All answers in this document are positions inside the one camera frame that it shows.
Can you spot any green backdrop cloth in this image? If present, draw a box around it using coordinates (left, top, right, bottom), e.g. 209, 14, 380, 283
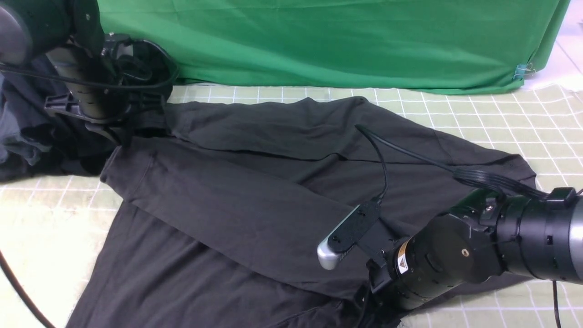
98, 0, 570, 95

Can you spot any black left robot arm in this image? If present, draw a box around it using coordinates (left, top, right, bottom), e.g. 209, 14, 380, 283
1, 0, 179, 145

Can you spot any black camera cable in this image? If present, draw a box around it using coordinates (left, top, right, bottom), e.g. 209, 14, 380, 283
0, 39, 179, 98
354, 124, 549, 203

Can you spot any light green grid tablecloth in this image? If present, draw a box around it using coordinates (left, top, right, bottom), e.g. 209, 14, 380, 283
0, 85, 583, 328

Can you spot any pile of dark clothes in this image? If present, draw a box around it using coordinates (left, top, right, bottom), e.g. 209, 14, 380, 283
0, 72, 114, 183

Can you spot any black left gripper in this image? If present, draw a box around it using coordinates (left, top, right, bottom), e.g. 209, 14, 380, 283
44, 91, 167, 145

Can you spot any gray long-sleeve top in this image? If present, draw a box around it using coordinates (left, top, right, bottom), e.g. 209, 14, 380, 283
67, 96, 536, 328

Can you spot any black right camera cable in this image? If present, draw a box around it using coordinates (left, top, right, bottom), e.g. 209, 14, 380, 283
354, 124, 549, 203

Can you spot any teal binder clip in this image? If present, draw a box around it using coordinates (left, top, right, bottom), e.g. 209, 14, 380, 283
512, 63, 537, 81

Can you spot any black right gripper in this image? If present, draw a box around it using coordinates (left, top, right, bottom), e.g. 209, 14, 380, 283
367, 190, 506, 312

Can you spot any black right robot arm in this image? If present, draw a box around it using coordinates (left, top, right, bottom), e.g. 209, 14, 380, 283
370, 188, 582, 312

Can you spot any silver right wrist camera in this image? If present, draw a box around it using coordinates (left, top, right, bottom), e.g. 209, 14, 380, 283
317, 200, 381, 270

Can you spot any black left camera cable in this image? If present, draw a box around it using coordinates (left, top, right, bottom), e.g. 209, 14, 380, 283
0, 39, 179, 98

